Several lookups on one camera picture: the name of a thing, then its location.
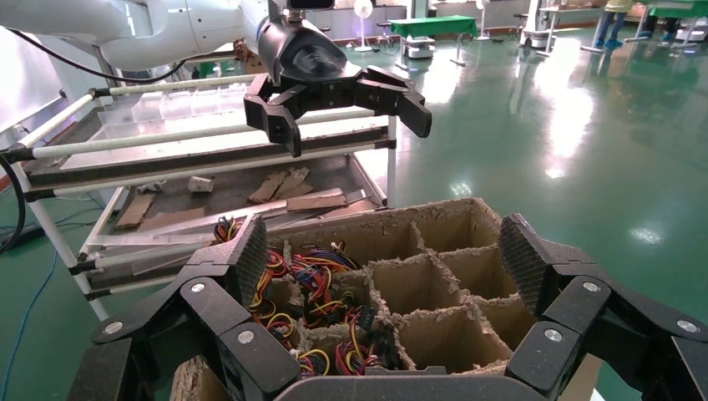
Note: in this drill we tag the person in blue jeans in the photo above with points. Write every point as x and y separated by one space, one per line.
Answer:
614 25

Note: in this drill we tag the dark round stool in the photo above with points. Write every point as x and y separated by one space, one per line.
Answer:
385 27

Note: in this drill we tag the person in dark trousers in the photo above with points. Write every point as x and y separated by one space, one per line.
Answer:
668 27

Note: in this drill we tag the flat brown cardboard sheet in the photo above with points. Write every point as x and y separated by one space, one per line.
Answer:
174 219

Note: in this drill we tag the white frame table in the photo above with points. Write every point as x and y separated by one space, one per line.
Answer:
575 10

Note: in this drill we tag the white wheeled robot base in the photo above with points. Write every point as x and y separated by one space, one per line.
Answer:
418 48

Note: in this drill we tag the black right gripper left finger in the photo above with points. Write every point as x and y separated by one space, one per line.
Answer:
215 310

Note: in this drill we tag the table with green cloth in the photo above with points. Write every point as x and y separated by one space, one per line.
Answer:
434 26

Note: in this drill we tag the cardboard box with dividers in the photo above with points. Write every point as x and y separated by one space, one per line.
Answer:
431 288

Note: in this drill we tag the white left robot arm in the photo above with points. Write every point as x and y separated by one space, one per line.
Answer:
166 27

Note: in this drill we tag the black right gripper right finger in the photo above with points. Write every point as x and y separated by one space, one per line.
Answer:
581 310

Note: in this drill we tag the black floor power strip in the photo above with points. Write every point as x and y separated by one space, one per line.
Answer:
22 237

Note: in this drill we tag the white pipe frame rack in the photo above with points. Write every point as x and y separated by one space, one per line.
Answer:
391 177

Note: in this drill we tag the green topped table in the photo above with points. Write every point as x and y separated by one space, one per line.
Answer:
677 10

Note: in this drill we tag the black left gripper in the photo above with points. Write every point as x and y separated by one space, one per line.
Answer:
310 66

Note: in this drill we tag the crumpled white paper cup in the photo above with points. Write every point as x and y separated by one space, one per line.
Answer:
200 184

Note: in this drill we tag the tall white machine base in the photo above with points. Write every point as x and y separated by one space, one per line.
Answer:
535 30

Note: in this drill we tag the brown cardboard scrap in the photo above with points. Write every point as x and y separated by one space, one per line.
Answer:
135 211
315 202
268 188
296 185

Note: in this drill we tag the clear acrylic organizer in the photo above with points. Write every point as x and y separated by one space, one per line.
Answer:
166 105

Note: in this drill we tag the left wrist camera housing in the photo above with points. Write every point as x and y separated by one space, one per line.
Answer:
310 3

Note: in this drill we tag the small white plastic connector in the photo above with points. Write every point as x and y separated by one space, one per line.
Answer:
149 187

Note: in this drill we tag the slim white standing fan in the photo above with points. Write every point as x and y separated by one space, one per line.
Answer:
483 19

